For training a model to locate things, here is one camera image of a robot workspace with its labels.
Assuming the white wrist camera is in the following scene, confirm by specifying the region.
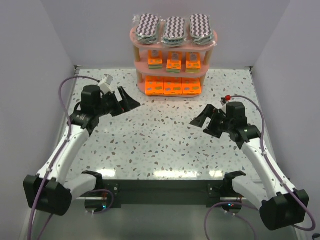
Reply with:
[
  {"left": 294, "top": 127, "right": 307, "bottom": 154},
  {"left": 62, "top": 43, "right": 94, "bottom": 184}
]
[
  {"left": 98, "top": 74, "right": 113, "bottom": 94},
  {"left": 220, "top": 95, "right": 232, "bottom": 106}
]

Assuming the orange flat pack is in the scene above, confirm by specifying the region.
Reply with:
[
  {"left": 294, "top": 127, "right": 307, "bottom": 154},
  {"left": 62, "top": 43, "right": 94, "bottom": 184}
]
[
  {"left": 181, "top": 78, "right": 202, "bottom": 96},
  {"left": 163, "top": 77, "right": 183, "bottom": 96},
  {"left": 144, "top": 75, "right": 164, "bottom": 96}
]

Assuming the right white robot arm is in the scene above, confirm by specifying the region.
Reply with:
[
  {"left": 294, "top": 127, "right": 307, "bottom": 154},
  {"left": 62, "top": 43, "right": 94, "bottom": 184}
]
[{"left": 191, "top": 101, "right": 309, "bottom": 231}]

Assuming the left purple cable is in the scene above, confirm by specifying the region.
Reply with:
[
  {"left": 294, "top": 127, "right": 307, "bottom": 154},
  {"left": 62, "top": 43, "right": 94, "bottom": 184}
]
[{"left": 26, "top": 76, "right": 116, "bottom": 240}]

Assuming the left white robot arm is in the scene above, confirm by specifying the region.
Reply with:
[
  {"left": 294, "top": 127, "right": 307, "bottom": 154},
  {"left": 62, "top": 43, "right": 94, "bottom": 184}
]
[{"left": 23, "top": 85, "right": 141, "bottom": 216}]

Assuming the pink three-tier shelf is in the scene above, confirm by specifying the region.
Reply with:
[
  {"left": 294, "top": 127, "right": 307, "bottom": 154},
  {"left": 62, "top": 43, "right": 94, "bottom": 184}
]
[{"left": 129, "top": 26, "right": 216, "bottom": 93}]

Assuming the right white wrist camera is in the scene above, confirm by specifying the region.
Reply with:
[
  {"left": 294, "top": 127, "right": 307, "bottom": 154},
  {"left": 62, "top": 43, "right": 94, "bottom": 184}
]
[{"left": 220, "top": 95, "right": 232, "bottom": 106}]

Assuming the striped sponge pack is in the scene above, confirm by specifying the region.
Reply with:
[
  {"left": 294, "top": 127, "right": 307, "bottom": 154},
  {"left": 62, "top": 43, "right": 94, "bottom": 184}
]
[
  {"left": 133, "top": 13, "right": 161, "bottom": 45},
  {"left": 161, "top": 16, "right": 187, "bottom": 47},
  {"left": 189, "top": 13, "right": 216, "bottom": 46}
]

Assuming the orange sponge box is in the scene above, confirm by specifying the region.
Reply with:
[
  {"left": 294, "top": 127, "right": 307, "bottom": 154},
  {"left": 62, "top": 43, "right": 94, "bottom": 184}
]
[
  {"left": 147, "top": 50, "right": 163, "bottom": 69},
  {"left": 166, "top": 51, "right": 183, "bottom": 73},
  {"left": 185, "top": 52, "right": 201, "bottom": 73}
]

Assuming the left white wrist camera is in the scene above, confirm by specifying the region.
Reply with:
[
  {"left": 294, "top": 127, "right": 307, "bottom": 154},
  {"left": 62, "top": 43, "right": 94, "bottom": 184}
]
[{"left": 98, "top": 74, "right": 113, "bottom": 94}]

